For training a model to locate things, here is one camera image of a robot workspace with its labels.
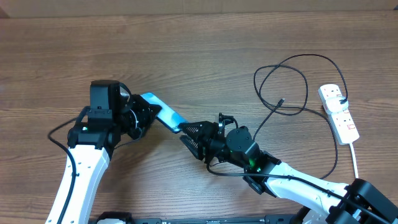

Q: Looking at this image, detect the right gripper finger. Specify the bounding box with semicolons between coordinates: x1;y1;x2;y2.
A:
180;135;206;161
178;121;218;140

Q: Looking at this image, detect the blue Samsung Galaxy smartphone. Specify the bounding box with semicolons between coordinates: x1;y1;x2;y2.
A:
141;92;187;133

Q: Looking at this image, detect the black USB charging cable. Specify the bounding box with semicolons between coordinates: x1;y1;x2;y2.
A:
252;54;349;180

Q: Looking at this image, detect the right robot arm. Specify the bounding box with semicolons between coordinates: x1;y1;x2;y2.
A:
178;114;397;223

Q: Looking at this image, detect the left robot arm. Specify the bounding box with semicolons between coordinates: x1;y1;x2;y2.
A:
46;80;161;223

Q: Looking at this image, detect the white USB charger plug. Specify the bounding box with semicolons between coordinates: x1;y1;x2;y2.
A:
323;96;349;114

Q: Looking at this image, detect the white power strip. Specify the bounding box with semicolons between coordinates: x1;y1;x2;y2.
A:
318;84;359;145

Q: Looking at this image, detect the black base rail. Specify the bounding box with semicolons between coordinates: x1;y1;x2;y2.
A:
88;212;300;224

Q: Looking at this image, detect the white power strip cord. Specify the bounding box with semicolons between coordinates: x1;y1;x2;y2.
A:
348;142;360;179

